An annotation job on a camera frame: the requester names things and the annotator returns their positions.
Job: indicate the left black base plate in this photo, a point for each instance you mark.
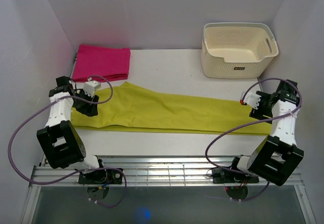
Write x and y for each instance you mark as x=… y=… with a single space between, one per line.
x=99 y=181

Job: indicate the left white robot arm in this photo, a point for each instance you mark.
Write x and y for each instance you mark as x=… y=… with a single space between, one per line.
x=59 y=140

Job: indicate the cream perforated plastic basket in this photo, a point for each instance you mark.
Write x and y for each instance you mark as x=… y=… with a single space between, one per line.
x=237 y=50

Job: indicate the aluminium rail frame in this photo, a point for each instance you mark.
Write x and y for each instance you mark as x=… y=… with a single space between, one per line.
x=167 y=172

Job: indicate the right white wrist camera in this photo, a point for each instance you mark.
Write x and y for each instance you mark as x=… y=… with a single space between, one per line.
x=251 y=99

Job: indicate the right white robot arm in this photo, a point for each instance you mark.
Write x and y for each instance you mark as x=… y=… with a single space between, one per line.
x=277 y=156

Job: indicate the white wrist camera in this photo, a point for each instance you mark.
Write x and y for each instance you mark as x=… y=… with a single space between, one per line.
x=90 y=87
x=251 y=99

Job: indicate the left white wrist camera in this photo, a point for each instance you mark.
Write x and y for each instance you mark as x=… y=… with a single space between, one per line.
x=90 y=87

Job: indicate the yellow-green trousers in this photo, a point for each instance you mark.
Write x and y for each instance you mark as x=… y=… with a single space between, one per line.
x=136 y=109

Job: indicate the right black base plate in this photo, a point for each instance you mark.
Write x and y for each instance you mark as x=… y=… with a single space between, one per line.
x=236 y=185

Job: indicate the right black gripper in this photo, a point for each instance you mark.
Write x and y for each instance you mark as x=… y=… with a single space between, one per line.
x=257 y=114

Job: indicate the folded pink trousers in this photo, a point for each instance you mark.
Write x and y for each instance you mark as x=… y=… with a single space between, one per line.
x=112 y=64

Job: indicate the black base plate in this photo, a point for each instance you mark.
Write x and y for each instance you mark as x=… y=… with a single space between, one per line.
x=99 y=181
x=236 y=185

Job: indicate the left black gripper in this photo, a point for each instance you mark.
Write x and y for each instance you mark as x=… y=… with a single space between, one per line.
x=90 y=110

